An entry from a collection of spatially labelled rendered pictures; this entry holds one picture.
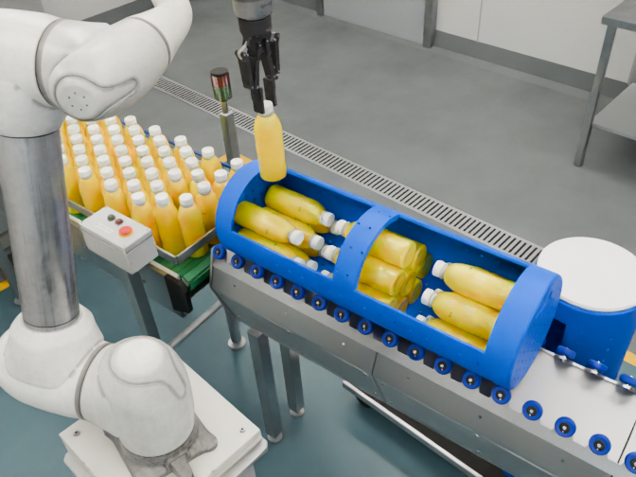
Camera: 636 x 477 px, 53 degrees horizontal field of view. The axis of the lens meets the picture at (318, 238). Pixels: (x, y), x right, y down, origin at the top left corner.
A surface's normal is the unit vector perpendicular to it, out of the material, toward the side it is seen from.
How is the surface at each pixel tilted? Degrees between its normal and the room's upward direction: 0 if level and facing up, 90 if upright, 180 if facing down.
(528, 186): 0
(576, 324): 90
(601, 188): 0
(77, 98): 90
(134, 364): 11
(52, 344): 46
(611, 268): 0
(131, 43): 38
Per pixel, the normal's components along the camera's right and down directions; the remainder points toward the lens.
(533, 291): -0.15, -0.66
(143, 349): 0.12, -0.72
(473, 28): -0.68, 0.50
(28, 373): -0.30, 0.38
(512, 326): -0.47, -0.13
